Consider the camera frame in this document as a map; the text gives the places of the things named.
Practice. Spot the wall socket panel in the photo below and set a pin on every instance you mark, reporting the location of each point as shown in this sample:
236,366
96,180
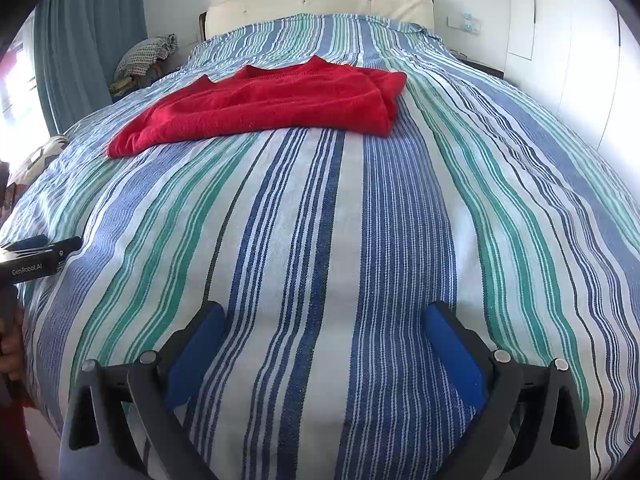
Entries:
465,22

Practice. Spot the red sweater white motif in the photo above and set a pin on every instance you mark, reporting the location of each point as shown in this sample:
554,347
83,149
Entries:
315,94

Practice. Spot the checkered folded cloth pile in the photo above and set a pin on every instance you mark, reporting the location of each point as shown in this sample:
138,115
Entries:
139,58

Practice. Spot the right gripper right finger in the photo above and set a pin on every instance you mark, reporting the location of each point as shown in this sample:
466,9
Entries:
528,421

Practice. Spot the striped blue green bedspread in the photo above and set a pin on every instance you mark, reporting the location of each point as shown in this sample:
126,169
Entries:
323,247

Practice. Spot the dark bedside table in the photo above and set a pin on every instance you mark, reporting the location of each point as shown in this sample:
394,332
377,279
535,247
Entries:
463,58

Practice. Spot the person's left hand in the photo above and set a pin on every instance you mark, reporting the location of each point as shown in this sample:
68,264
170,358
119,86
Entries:
12,348

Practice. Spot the teal curtain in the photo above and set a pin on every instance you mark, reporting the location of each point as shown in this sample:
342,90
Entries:
77,47

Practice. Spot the patterned cream pillow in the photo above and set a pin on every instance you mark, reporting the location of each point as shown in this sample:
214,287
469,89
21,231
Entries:
39,161

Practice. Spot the cream padded headboard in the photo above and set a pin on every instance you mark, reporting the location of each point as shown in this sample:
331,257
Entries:
229,15

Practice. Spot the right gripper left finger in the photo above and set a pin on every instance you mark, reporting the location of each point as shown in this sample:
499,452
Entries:
97,441

